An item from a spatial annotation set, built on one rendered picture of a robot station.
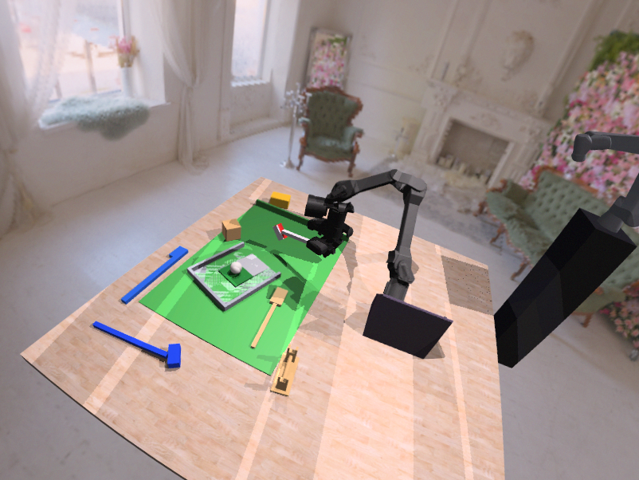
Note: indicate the green putting mat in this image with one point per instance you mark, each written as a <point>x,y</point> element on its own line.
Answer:
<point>180,299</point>

